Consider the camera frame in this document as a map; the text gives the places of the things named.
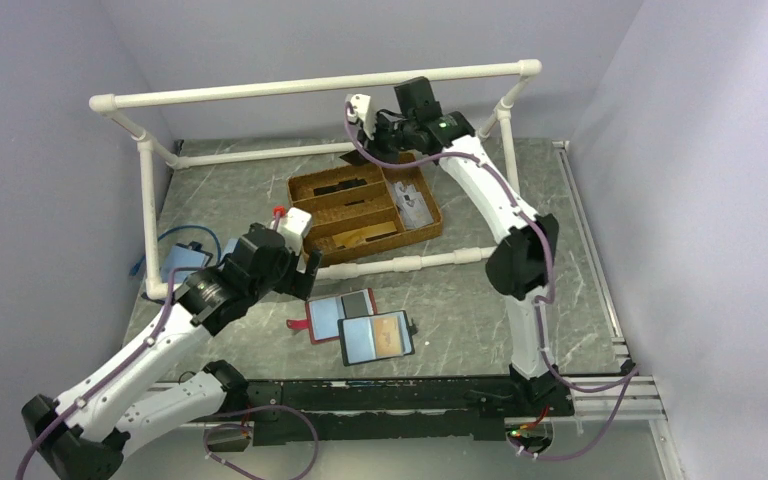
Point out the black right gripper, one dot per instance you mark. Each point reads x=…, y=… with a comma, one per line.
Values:
x=373, y=144

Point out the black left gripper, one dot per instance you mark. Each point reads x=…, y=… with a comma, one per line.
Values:
x=296, y=282

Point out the black credit card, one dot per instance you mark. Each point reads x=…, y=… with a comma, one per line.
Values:
x=356, y=158

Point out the gold credit card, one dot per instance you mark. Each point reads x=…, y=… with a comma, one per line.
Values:
x=387, y=335

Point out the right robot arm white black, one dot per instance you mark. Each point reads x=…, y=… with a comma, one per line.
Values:
x=520, y=268

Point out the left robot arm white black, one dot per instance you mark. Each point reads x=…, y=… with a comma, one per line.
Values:
x=87, y=431

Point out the black card in tray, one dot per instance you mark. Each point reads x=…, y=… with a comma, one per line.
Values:
x=339, y=186

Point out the grey cards in tray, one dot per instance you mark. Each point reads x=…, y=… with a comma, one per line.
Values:
x=411, y=205

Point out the blue card left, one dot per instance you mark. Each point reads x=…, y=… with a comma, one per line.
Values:
x=191, y=255

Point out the red framed card holder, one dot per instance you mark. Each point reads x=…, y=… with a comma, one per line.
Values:
x=323, y=314

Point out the gold card in tray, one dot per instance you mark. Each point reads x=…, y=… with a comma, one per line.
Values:
x=360, y=236

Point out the brown woven divided tray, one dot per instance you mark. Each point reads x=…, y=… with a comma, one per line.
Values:
x=359, y=207

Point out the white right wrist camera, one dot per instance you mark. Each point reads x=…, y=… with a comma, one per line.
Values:
x=362, y=113

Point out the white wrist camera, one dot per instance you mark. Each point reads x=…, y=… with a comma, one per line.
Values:
x=293, y=224
x=362, y=113

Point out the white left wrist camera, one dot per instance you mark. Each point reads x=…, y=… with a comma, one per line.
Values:
x=293, y=224

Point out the white PVC pipe frame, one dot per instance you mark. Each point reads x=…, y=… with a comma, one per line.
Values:
x=495, y=133

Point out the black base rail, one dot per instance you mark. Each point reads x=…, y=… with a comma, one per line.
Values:
x=480, y=407

